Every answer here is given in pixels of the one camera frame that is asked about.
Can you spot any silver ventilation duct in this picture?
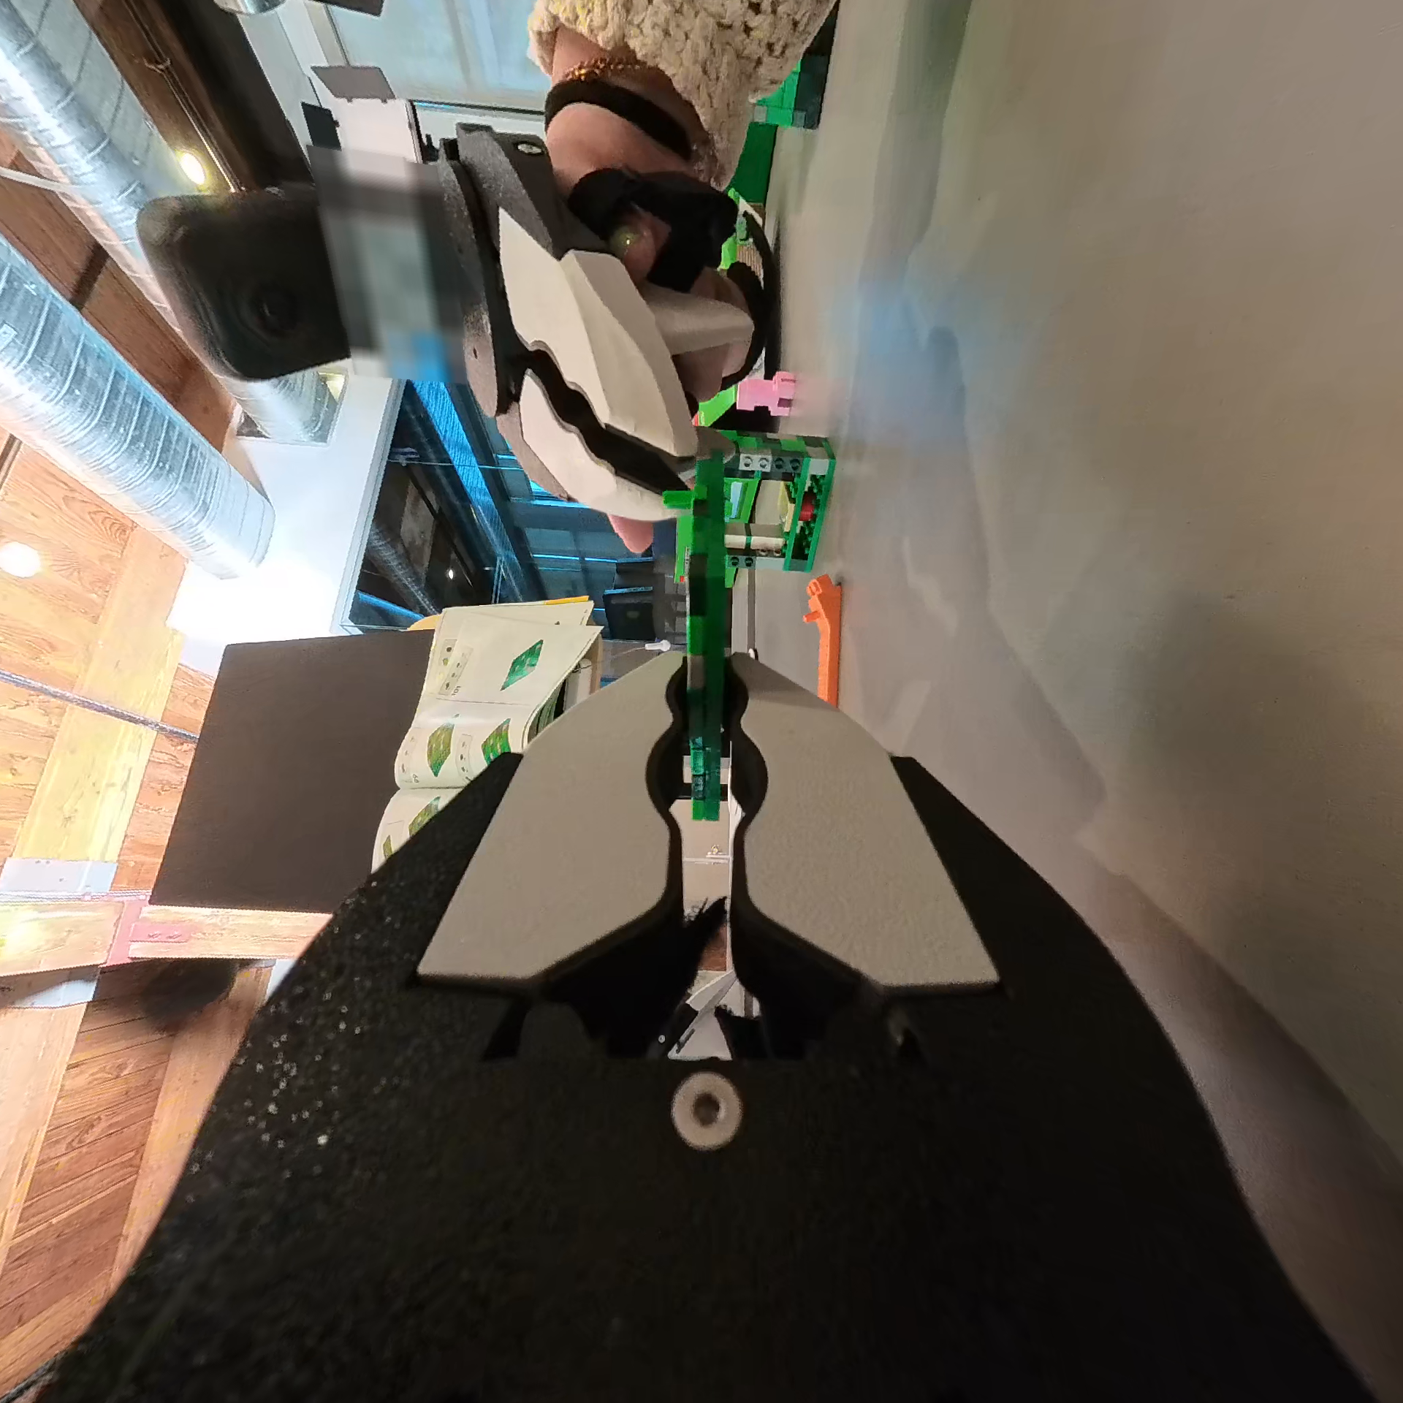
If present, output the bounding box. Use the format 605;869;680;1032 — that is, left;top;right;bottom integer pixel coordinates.
0;236;276;581
0;0;225;262

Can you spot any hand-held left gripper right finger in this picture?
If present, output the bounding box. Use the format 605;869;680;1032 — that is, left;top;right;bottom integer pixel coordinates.
728;652;1002;1006

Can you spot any green creeper brick figure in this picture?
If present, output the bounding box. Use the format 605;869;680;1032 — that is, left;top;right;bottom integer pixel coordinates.
728;55;830;212

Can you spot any orange brick separator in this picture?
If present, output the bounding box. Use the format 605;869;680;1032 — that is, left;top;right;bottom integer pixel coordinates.
800;576;847;710

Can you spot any red metal bracket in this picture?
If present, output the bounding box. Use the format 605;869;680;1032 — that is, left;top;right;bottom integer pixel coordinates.
129;900;199;962

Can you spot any green lego plate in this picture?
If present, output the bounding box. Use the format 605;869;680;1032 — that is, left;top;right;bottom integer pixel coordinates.
671;451;732;825

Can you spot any lego instruction booklet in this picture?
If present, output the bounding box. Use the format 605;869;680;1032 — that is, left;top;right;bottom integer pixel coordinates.
371;596;606;870

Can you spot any green lego creeper build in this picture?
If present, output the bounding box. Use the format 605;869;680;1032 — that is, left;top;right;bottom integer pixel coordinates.
701;431;837;575

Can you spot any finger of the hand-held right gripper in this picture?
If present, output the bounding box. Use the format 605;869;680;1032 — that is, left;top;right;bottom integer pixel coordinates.
498;206;701;438
506;371;705;520

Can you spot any black flat panel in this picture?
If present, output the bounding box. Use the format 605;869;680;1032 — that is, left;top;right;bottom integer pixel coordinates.
152;632;464;919

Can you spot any person's right hand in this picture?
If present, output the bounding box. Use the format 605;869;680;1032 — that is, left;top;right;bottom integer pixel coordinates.
543;65;772;403

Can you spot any person's right forearm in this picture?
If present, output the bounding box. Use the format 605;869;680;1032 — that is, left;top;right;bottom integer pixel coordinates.
528;0;842;186

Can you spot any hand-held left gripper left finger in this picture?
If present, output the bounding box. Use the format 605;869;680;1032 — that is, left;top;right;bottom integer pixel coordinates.
416;652;688;1001

